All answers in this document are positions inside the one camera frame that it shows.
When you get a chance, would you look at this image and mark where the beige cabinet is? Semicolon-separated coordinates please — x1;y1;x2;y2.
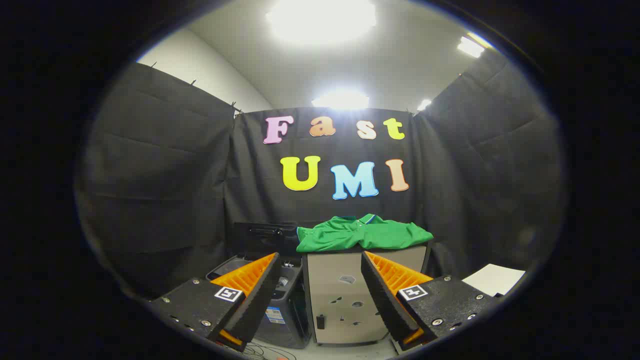
302;242;432;346

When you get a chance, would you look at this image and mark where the green polo shirt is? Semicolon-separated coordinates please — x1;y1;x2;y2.
296;214;434;253

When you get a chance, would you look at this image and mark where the bundle of cables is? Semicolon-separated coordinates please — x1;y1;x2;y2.
240;342;297;360

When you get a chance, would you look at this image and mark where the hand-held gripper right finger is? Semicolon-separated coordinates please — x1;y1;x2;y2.
361;251;501;351

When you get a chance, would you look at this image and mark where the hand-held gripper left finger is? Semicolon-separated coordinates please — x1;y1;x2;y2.
150;252;282;352

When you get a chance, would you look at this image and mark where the dark grey washing machine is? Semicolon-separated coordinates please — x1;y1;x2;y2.
206;254;313;349

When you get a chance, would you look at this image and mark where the large ceiling light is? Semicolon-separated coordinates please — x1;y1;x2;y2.
265;0;377;47

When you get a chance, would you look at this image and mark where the white paper sheet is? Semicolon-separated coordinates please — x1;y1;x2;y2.
462;264;527;297

